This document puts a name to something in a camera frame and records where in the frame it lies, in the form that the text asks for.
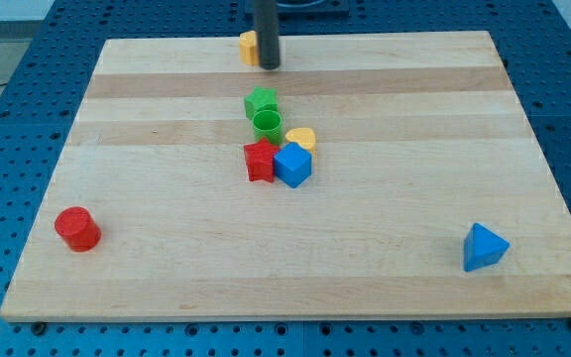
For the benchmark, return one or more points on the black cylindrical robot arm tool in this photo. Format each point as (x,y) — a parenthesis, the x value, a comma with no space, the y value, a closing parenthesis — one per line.
(266,21)

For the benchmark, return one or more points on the wooden board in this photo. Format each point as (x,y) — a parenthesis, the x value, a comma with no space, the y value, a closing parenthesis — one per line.
(418,137)

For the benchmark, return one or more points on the yellow block at top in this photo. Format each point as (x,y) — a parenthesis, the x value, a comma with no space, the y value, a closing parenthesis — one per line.
(248,48)

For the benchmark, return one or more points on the blue cube block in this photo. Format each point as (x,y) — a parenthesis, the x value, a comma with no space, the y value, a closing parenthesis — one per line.
(292,164)

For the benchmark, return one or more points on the red star block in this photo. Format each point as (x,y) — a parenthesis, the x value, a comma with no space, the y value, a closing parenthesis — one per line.
(259,159)

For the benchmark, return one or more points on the yellow heart block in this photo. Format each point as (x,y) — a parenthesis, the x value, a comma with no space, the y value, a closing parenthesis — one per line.
(304,137)

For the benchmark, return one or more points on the green cylinder block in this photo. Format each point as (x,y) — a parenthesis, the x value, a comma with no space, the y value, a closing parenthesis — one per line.
(267,124)

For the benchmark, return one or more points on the green star block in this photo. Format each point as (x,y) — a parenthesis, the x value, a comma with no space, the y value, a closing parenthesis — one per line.
(261,98)

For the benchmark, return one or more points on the blue triangular prism block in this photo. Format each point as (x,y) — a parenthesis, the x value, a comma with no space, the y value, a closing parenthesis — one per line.
(482,248)

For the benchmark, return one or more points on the red cylinder block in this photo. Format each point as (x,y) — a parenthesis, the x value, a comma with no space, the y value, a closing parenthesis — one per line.
(77,229)

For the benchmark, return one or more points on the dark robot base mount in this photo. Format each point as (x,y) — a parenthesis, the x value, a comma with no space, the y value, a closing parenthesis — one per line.
(300,7)

